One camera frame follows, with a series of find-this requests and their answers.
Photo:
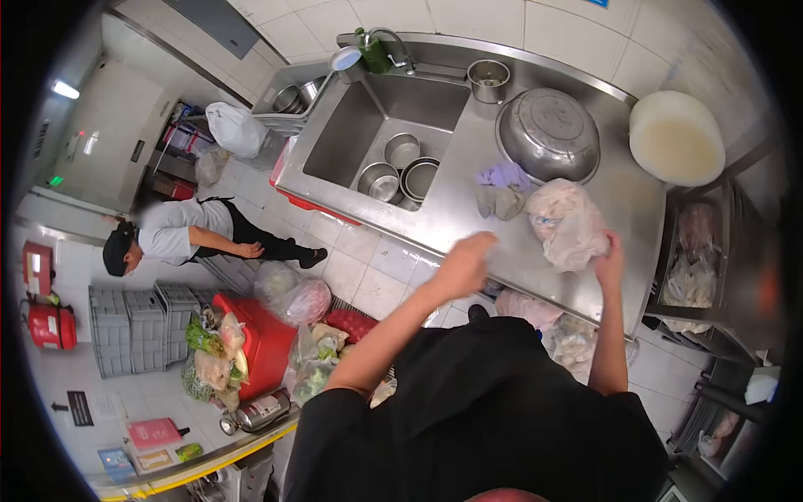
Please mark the white round lid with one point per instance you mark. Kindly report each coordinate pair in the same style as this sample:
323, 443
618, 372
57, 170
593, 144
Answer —
346, 58

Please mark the red mesh bag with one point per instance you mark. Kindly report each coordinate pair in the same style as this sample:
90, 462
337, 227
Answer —
350, 324

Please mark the purple cloth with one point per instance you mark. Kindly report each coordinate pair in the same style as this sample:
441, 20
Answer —
505, 175

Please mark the black wall sign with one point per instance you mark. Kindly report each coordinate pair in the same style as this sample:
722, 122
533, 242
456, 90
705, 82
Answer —
80, 408

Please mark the person's left fingers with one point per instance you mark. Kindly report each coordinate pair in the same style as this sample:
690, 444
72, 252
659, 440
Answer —
482, 243

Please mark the person's body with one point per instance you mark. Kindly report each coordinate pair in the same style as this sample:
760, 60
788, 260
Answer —
483, 414

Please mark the clear bag of greens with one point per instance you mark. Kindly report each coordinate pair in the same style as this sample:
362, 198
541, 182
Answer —
313, 367

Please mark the red fire extinguisher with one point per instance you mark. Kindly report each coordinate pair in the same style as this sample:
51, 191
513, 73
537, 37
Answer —
51, 326

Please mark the cluttered storage rack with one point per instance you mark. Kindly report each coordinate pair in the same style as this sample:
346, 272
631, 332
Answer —
179, 154

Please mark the red plastic crate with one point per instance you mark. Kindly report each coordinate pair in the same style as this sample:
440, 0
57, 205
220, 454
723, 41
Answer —
266, 351

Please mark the small steel pot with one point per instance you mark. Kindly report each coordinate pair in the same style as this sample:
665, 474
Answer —
488, 80

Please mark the red wall box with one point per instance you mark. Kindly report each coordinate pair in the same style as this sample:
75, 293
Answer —
37, 267

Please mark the steel bowl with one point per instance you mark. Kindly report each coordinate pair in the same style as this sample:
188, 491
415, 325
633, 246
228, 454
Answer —
401, 150
378, 182

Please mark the steel shelf with meat bags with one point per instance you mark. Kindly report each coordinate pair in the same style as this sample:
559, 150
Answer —
699, 263

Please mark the person's left hand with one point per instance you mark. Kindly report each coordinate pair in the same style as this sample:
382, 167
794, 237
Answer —
463, 267

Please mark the green bottle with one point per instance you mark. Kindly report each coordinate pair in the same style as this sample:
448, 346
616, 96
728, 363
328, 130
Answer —
374, 55

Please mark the clear bag with red contents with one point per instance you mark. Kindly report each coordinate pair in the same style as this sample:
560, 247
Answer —
306, 301

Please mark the white plastic bag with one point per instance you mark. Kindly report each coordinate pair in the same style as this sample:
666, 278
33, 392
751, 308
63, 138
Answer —
235, 129

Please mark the clear bag of raw meat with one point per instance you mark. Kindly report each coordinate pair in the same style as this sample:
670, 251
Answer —
564, 219

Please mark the flat red bin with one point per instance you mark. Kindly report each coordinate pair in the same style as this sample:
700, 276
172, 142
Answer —
301, 196

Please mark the pile of vegetable bags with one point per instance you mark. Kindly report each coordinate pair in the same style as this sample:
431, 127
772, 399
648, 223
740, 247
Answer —
213, 354

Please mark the stack of grey crates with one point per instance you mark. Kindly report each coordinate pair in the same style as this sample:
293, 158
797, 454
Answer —
144, 329

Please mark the grey cloth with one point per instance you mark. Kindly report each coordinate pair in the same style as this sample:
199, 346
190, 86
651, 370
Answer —
500, 202

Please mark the steel faucet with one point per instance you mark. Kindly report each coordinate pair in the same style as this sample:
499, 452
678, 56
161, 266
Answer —
396, 45

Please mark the green packet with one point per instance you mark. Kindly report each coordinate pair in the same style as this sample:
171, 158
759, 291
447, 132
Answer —
188, 452

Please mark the white folded cloth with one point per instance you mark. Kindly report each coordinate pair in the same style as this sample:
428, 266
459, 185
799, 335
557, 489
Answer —
761, 386

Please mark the clear bag of white pieces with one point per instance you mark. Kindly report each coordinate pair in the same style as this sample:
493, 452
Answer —
574, 348

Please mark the pink plastic bag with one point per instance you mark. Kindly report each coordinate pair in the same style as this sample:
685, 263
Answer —
527, 309

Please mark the steel canister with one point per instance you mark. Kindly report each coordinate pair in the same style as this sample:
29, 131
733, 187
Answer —
260, 411

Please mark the large upturned steel basin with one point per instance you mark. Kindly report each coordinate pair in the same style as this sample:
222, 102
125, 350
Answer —
548, 135

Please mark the stacked steel bowls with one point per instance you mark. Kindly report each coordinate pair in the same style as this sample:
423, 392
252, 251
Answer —
419, 180

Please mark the stainless steel sink counter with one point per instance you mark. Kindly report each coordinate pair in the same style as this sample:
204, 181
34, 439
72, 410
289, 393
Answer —
470, 210

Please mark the round white chopping block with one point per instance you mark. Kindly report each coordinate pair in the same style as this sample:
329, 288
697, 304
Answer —
676, 139

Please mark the clear bag with pale contents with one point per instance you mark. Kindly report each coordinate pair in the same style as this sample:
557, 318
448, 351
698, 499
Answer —
271, 281

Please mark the person's right hand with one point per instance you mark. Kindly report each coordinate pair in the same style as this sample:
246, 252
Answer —
610, 263

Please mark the steel tray with bowls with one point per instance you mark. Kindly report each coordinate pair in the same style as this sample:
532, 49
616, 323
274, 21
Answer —
292, 95

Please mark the pink folder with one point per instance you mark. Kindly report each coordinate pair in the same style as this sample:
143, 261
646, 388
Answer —
154, 433

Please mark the person's right fingers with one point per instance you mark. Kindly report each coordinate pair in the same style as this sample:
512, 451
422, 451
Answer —
611, 243

